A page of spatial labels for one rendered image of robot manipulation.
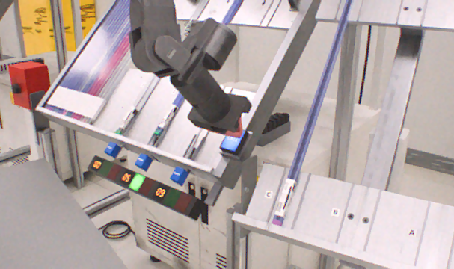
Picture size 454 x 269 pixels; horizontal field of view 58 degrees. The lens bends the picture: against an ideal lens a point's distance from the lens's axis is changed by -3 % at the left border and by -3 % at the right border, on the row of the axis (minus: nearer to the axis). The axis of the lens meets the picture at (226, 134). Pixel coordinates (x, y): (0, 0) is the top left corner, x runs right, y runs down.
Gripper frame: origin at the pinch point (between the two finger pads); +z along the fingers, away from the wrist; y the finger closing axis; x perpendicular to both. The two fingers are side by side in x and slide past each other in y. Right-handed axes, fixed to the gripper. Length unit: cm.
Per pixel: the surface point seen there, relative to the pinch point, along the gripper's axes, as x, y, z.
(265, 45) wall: -127, 120, 146
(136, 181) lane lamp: 15.0, 22.6, 5.3
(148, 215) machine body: 18, 63, 59
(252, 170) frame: 4.4, -2.6, 5.9
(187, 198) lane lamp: 14.1, 8.0, 5.5
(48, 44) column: -83, 320, 115
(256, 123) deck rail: -5.5, 1.7, 6.3
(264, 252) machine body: 14, 12, 55
